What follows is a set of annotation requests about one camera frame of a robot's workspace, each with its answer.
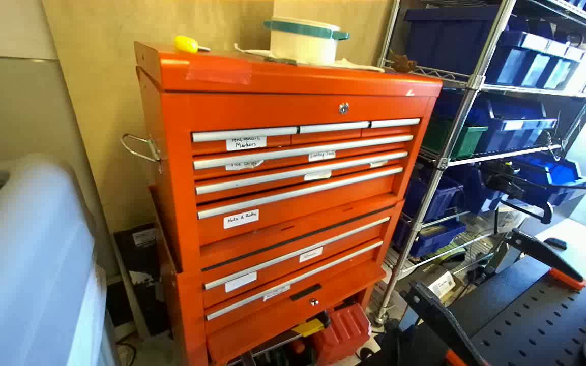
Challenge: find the yellow round object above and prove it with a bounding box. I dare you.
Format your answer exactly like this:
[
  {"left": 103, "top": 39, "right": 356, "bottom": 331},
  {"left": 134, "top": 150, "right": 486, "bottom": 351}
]
[{"left": 173, "top": 33, "right": 201, "bottom": 55}]

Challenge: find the orange metal tool chest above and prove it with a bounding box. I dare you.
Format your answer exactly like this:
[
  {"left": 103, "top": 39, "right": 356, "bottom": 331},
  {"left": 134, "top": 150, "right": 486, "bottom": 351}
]
[{"left": 132, "top": 41, "right": 446, "bottom": 274}]

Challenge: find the white paper sheet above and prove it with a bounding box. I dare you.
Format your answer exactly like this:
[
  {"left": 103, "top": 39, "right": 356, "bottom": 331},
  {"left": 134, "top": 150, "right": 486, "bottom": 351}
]
[{"left": 232, "top": 41, "right": 386, "bottom": 74}]

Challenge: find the orange rolling tool cabinet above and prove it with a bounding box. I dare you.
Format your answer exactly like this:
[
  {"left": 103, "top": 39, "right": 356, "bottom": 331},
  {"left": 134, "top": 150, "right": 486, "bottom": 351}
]
[{"left": 149, "top": 194, "right": 405, "bottom": 366}]

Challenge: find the white roll with green rim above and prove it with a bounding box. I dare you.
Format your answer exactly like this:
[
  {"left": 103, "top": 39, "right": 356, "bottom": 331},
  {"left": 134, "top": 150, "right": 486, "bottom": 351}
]
[{"left": 262, "top": 16, "right": 352, "bottom": 68}]

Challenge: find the blue shelf bin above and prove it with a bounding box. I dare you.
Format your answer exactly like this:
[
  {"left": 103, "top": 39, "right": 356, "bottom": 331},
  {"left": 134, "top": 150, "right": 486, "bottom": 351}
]
[
  {"left": 510, "top": 155, "right": 586, "bottom": 206},
  {"left": 403, "top": 167, "right": 506, "bottom": 221},
  {"left": 465, "top": 100, "right": 562, "bottom": 156},
  {"left": 392, "top": 217, "right": 469, "bottom": 263}
]

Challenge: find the red plastic case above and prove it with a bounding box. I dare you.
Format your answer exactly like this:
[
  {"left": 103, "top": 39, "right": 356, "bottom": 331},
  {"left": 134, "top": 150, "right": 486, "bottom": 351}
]
[{"left": 312, "top": 302, "right": 374, "bottom": 366}]

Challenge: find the black box with white label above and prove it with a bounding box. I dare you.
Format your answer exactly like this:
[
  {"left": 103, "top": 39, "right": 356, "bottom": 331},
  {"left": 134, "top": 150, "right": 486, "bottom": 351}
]
[{"left": 109, "top": 223, "right": 170, "bottom": 340}]

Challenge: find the green shelf bin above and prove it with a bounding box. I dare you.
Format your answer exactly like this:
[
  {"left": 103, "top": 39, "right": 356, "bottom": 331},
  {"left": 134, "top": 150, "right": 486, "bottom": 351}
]
[{"left": 422, "top": 118, "right": 491, "bottom": 162}]

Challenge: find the dark blue storage tote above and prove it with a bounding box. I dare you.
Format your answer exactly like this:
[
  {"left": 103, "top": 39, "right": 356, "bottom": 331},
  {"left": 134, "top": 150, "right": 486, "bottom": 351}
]
[{"left": 403, "top": 4, "right": 505, "bottom": 77}]

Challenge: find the black clamp tool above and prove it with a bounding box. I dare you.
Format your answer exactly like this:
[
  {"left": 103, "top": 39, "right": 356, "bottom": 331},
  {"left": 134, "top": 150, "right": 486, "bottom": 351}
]
[{"left": 480, "top": 161, "right": 557, "bottom": 225}]

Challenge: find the blue bin with white labels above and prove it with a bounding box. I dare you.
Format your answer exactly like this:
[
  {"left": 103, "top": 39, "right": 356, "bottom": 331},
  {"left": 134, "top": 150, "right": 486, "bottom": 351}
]
[{"left": 484, "top": 29, "right": 586, "bottom": 92}]

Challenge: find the black perforated workbench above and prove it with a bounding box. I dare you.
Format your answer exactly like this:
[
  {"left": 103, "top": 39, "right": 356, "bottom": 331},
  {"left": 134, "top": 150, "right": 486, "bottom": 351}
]
[{"left": 398, "top": 230, "right": 586, "bottom": 366}]

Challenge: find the white plastic container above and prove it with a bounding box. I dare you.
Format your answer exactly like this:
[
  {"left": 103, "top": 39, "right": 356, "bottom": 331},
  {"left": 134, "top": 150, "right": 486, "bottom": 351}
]
[{"left": 0, "top": 153, "right": 109, "bottom": 366}]

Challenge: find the metal chest side handle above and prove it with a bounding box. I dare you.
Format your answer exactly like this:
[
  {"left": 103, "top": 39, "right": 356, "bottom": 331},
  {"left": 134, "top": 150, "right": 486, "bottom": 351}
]
[{"left": 117, "top": 130, "right": 165, "bottom": 164}]

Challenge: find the metal wire shelf rack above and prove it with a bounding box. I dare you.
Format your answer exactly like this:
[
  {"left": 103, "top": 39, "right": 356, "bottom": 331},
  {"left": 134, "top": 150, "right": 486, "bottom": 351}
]
[{"left": 373, "top": 0, "right": 586, "bottom": 324}]

